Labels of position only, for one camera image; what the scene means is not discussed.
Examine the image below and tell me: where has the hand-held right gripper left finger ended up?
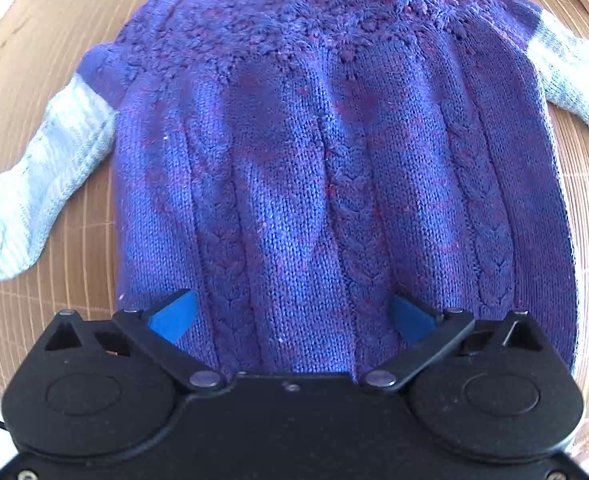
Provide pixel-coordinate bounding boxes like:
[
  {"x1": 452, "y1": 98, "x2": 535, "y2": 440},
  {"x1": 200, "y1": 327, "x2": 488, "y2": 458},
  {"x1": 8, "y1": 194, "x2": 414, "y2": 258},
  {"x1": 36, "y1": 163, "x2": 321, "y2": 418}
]
[{"x1": 33, "y1": 289, "x2": 225, "y2": 394}]

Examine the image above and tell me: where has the purple knit sweater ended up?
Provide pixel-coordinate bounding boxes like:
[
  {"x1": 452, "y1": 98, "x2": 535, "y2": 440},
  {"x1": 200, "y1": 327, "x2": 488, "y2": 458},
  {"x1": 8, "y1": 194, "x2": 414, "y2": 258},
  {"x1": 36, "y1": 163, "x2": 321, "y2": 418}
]
[{"x1": 0, "y1": 0, "x2": 589, "y2": 382}]

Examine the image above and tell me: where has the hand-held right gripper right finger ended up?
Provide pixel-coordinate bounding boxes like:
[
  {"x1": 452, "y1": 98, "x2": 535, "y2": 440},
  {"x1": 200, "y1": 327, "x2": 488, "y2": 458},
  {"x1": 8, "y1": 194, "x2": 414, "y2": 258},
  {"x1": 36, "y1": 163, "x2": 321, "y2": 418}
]
[{"x1": 359, "y1": 294, "x2": 553, "y2": 392}]

